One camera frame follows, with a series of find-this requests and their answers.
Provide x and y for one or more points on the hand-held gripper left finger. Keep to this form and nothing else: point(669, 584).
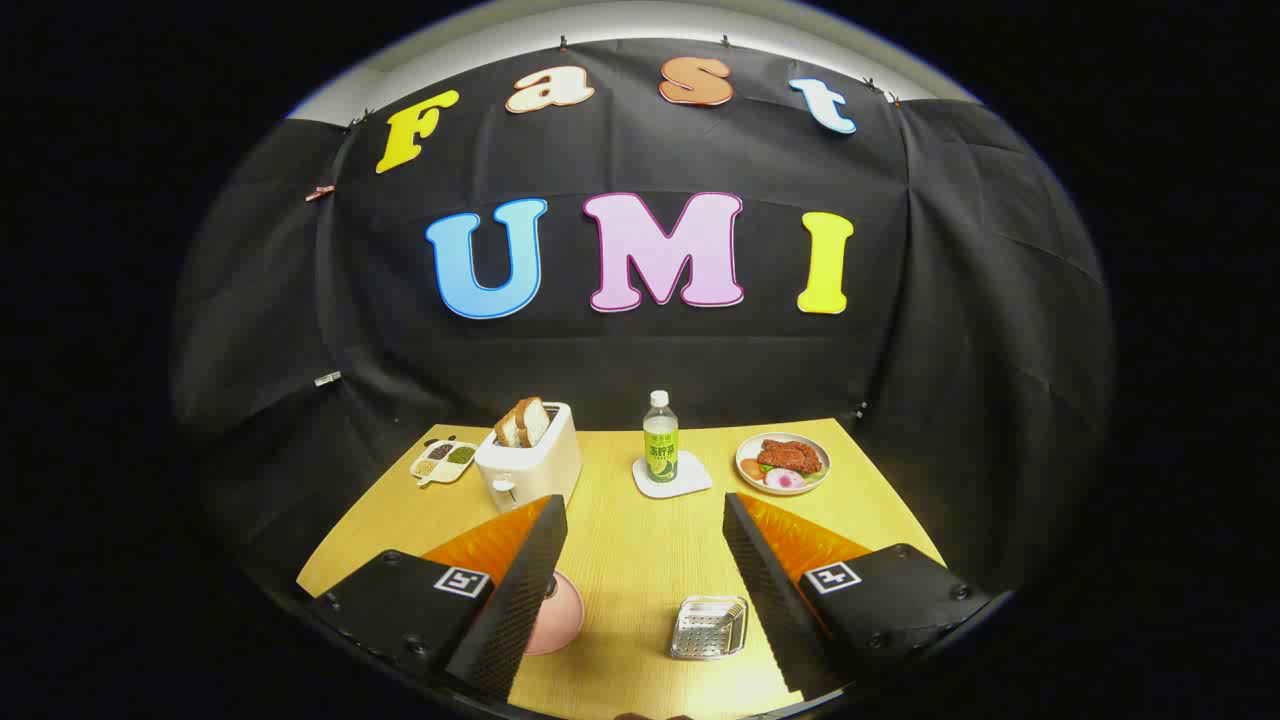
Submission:
point(530, 580)

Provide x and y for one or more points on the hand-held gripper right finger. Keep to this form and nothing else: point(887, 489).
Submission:
point(765, 580)

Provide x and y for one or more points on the pink plate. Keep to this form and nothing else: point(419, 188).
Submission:
point(563, 615)

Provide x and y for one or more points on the pink round food slice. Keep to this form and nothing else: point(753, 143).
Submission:
point(784, 480)

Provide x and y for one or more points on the cream toaster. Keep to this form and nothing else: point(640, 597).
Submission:
point(535, 470)

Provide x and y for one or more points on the orange carrot slice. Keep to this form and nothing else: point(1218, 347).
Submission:
point(752, 470)

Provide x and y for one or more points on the white square coaster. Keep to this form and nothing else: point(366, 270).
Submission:
point(690, 480)

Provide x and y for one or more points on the fried meat piece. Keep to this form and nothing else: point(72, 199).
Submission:
point(790, 455)

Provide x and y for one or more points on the white food plate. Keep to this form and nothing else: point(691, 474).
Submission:
point(750, 450)

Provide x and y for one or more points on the white divided bean dish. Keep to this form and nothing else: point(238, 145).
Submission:
point(443, 463)

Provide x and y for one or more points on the toast bread slice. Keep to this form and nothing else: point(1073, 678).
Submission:
point(507, 430)
point(535, 420)

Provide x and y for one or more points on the green tea bottle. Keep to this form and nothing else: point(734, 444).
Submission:
point(660, 450)

